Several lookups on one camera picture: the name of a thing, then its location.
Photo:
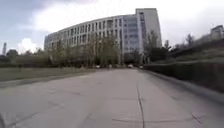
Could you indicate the grass lawn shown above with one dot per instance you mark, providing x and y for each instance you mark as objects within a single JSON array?
[{"x": 30, "y": 72}]

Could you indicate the dark trimmed hedge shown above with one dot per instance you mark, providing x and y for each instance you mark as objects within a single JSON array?
[{"x": 196, "y": 71}]

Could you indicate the grey concrete slab road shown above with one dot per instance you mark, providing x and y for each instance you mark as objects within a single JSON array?
[{"x": 110, "y": 100}]

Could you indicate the dark evergreen trees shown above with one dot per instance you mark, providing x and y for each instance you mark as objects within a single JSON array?
[{"x": 155, "y": 50}]

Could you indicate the grey kerb strip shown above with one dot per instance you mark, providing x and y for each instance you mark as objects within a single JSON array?
[{"x": 33, "y": 80}]

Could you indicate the large curved grey building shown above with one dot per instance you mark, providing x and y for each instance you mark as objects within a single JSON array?
[{"x": 133, "y": 30}]

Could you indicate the row of parked cars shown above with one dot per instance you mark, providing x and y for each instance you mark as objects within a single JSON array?
[{"x": 113, "y": 66}]

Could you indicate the small grey building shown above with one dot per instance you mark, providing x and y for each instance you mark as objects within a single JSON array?
[{"x": 217, "y": 31}]

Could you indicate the row of trees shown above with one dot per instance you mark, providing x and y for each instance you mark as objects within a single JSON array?
[{"x": 83, "y": 51}]

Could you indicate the grassy slope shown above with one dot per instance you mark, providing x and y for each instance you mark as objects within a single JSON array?
[{"x": 200, "y": 53}]

